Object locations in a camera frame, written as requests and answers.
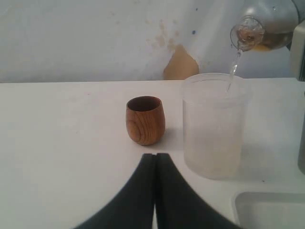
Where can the brown wooden cup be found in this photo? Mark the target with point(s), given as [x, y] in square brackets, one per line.
[145, 120]

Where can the clear dome lid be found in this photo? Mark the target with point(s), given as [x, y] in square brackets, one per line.
[271, 16]

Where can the translucent plastic container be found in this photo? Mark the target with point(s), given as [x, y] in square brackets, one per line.
[214, 111]

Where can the pile of coins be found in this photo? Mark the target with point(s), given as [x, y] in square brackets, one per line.
[268, 41]

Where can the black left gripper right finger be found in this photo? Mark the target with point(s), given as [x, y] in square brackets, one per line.
[178, 206]

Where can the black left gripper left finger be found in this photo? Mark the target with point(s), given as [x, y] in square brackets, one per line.
[133, 206]

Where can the white rectangular tray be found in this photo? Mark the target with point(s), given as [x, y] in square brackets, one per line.
[269, 210]

